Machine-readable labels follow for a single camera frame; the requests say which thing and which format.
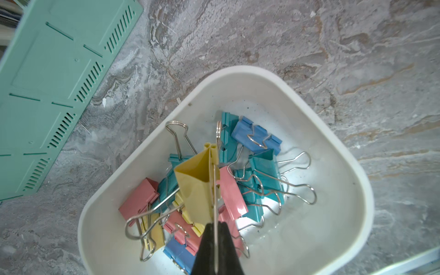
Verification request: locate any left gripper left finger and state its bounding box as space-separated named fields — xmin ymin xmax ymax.
xmin=191 ymin=223 xmax=215 ymax=275

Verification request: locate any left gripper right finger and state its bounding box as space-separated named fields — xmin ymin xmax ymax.
xmin=217 ymin=222 xmax=244 ymax=275

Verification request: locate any blue binder clip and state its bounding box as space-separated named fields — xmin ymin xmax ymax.
xmin=231 ymin=116 xmax=283 ymax=155
xmin=163 ymin=238 xmax=196 ymax=275

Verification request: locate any yellow binder clip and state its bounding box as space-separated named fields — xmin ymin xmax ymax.
xmin=137 ymin=213 xmax=165 ymax=262
xmin=175 ymin=121 xmax=222 ymax=275

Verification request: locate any teal binder clip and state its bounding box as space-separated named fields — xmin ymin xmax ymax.
xmin=219 ymin=112 xmax=239 ymax=163
xmin=233 ymin=168 xmax=282 ymax=232
xmin=226 ymin=148 xmax=317 ymax=207

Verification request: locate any pink binder clip top tray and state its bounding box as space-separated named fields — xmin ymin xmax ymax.
xmin=119 ymin=178 xmax=159 ymax=221

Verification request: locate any white plastic storage tray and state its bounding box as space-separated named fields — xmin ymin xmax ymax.
xmin=78 ymin=66 xmax=374 ymax=275

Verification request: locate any green file organizer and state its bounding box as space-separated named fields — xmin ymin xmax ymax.
xmin=1 ymin=0 xmax=143 ymax=201

